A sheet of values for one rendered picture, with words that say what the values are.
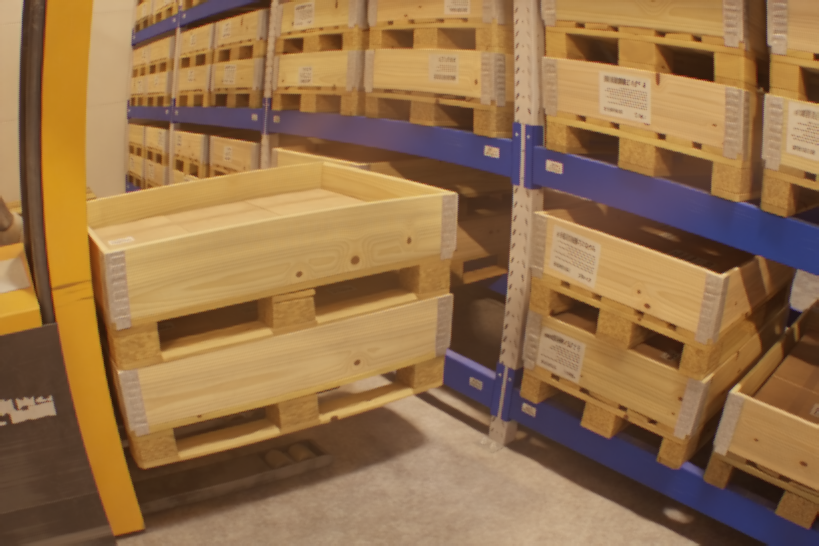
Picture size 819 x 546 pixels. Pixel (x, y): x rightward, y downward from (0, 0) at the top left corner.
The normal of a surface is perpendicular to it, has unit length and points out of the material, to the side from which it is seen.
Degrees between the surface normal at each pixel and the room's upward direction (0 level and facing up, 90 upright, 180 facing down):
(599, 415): 90
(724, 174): 90
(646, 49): 90
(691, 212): 90
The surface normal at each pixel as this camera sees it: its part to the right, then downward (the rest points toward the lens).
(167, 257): 0.62, 0.27
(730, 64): -0.80, 0.17
